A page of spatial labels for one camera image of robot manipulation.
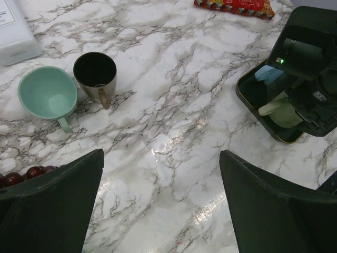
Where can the red snack packet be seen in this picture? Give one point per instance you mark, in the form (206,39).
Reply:
(257,8)

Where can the loose red grape bunch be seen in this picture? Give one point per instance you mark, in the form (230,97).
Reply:
(14,178)

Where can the teal green mug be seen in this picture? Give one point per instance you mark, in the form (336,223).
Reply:
(49,93)

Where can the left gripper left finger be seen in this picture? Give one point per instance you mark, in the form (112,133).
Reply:
(51,213)

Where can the brown patterned mug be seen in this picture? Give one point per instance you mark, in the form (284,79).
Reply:
(96,73)

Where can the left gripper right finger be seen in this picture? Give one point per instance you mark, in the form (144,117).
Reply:
(271,214)

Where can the white rectangular device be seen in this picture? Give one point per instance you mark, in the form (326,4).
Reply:
(17,41)

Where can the sage green mug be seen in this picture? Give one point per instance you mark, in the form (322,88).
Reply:
(281,112)

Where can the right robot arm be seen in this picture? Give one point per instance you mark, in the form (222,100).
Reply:
(306,54)

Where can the dark green tray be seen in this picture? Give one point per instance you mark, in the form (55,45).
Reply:
(253,94)

